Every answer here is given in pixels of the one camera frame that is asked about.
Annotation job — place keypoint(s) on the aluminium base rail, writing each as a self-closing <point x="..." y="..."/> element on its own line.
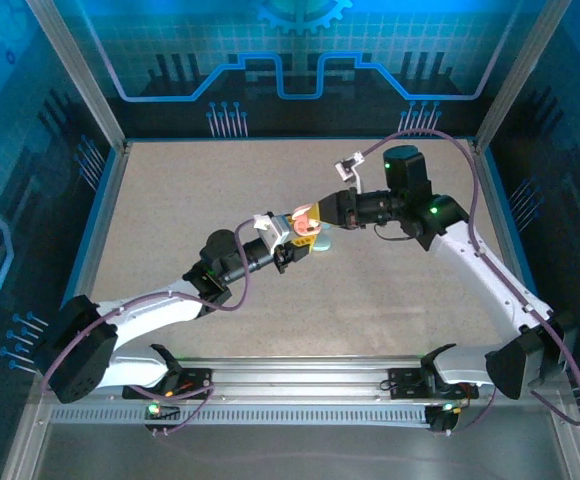
<point x="295" y="380"/>

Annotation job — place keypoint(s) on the aluminium frame bar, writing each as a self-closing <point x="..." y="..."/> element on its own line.
<point x="20" y="460"/>
<point x="577" y="457"/>

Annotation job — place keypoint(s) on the aluminium side rail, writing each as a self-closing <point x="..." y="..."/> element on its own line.
<point x="104" y="220"/>
<point x="495" y="215"/>

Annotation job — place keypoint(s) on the aluminium frame post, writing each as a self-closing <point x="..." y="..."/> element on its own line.
<point x="515" y="75"/>
<point x="80" y="75"/>

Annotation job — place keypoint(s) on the pale mint earbud charging case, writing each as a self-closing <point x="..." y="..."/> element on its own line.
<point x="324" y="244"/>

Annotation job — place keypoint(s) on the pink earbud charging case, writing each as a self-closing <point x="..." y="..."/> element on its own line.
<point x="302" y="225"/>

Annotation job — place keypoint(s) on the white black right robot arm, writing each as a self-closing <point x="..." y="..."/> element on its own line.
<point x="490" y="280"/>

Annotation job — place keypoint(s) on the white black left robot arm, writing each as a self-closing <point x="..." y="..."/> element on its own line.
<point x="155" y="310"/>

